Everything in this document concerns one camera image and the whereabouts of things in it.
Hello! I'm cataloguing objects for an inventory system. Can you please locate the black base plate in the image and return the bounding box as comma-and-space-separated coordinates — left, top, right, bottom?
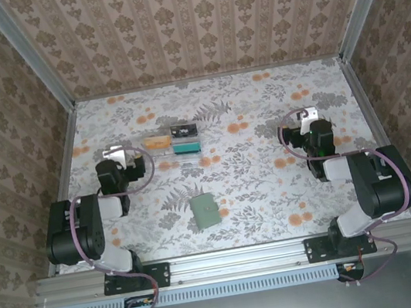
100, 260, 173, 298
303, 228, 379, 266

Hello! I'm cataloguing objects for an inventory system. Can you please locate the slotted grey cable duct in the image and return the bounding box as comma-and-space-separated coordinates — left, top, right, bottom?
52, 262, 341, 308

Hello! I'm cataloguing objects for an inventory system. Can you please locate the aluminium mounting rail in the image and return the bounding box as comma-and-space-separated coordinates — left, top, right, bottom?
33, 218, 411, 308

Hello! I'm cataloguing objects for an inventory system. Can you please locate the teal card with dark stripe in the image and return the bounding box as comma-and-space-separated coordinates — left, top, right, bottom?
172, 140, 203, 157

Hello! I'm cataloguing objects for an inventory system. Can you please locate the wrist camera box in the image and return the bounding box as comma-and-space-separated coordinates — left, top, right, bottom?
297, 105, 322, 132
101, 144, 129, 170

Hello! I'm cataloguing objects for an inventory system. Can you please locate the sage green card holder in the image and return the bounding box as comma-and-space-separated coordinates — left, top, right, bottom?
188, 191, 224, 233

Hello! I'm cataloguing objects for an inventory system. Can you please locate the orange card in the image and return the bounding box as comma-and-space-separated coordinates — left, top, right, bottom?
143, 134, 172, 152

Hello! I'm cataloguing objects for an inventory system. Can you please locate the aluminium back rail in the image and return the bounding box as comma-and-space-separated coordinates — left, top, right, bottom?
73, 53, 344, 103

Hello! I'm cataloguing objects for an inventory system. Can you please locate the aluminium side rail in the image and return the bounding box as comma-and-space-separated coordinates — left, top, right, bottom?
338, 46, 411, 225
22, 103, 103, 279

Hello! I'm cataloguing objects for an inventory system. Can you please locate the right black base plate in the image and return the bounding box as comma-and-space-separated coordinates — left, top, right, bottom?
303, 228, 379, 266

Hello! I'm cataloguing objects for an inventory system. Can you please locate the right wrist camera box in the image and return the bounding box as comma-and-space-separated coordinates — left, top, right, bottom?
297, 105, 322, 132

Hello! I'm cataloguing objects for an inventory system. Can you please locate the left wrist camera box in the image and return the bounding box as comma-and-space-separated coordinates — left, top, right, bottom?
101, 144, 129, 170

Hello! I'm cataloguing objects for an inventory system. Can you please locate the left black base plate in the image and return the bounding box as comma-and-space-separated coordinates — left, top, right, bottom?
100, 260, 173, 298

